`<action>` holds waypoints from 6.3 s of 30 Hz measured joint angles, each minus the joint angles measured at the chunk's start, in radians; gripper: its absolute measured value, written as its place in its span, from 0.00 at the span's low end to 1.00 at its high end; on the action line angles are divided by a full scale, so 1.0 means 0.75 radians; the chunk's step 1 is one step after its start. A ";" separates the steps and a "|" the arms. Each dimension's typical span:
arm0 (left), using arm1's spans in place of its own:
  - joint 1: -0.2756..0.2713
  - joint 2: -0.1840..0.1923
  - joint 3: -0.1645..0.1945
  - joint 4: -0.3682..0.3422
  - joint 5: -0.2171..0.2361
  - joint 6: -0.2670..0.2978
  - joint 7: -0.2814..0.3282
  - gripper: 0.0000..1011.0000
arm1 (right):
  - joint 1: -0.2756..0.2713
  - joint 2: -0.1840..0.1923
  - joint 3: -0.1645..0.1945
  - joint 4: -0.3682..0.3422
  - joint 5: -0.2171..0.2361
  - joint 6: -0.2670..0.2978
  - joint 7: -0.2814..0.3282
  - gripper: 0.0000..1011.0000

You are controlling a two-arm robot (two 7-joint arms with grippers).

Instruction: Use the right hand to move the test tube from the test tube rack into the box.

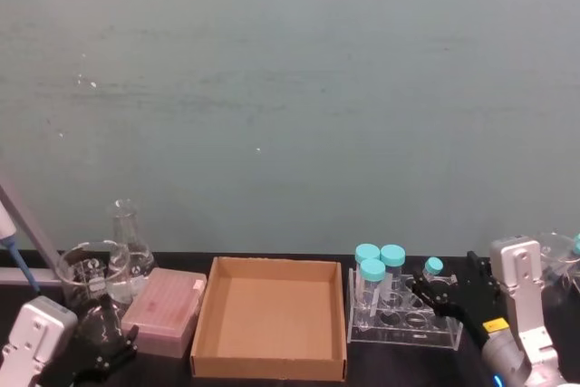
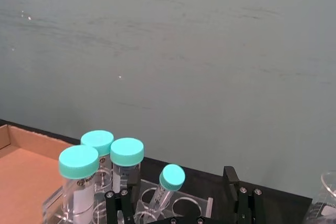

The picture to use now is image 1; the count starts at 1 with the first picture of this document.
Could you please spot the teal capped container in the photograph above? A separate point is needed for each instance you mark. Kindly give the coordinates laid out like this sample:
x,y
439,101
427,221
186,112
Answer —
x,y
577,244

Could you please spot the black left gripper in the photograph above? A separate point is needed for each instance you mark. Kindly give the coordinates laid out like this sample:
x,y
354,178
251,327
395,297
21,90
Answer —
x,y
68,377

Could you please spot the wide clear glass beaker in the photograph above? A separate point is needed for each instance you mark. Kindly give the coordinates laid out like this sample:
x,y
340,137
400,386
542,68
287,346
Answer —
x,y
556,248

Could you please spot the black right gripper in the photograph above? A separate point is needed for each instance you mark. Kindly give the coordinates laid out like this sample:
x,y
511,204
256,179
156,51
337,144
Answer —
x,y
478,316

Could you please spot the clear glass conical flask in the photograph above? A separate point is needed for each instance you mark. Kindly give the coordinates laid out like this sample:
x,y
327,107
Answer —
x,y
131,242

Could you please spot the grey pipette stand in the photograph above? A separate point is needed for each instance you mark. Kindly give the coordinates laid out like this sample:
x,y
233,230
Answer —
x,y
27,276

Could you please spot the clear tube with teal cap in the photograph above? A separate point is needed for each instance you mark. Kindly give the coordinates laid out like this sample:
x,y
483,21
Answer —
x,y
372,270
393,254
366,253

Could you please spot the small tube with teal cap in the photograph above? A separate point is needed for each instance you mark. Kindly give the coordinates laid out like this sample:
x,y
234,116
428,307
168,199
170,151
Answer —
x,y
433,265

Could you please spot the black table cloth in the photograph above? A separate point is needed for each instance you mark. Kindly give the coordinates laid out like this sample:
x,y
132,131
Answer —
x,y
403,366

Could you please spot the brown cardboard tray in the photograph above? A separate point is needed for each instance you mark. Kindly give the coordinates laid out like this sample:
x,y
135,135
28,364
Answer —
x,y
272,314

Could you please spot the pink pipette tip box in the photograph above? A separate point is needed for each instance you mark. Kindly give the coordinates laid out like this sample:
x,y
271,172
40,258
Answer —
x,y
165,310

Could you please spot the clear acrylic tube rack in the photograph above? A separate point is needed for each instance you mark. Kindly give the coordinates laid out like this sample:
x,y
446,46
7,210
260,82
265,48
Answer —
x,y
408,330

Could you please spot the white pipette with blue tip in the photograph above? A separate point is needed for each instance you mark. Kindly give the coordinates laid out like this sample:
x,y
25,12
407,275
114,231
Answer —
x,y
20,264

